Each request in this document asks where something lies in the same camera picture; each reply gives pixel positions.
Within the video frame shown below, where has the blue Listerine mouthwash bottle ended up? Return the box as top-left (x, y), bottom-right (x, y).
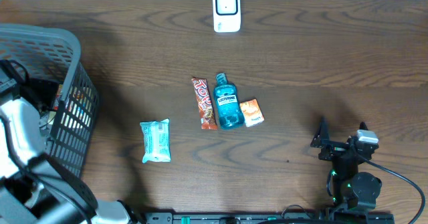
top-left (213, 73), bottom-right (245, 130)

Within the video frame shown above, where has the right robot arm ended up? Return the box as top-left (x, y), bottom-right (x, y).
top-left (310, 118), bottom-right (382, 221)

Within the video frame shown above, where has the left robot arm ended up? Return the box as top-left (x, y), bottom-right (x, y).
top-left (1, 79), bottom-right (139, 223)

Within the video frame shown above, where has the teal wet wipes pack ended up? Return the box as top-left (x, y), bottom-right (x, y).
top-left (140, 118), bottom-right (171, 163)

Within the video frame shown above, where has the grey plastic basket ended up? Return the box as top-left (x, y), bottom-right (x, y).
top-left (1, 23), bottom-right (100, 177)

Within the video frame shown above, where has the small orange box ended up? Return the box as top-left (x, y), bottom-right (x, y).
top-left (239, 99), bottom-right (265, 127)

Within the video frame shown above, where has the white barcode scanner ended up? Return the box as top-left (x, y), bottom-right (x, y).
top-left (213, 0), bottom-right (241, 33)

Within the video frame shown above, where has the chocolate bar wrapper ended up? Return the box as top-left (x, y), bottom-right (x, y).
top-left (192, 78), bottom-right (217, 130)

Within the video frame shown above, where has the cream snack bag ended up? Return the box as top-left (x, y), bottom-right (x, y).
top-left (51, 84), bottom-right (84, 111)

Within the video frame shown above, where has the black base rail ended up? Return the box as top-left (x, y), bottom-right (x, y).
top-left (142, 211), bottom-right (395, 224)

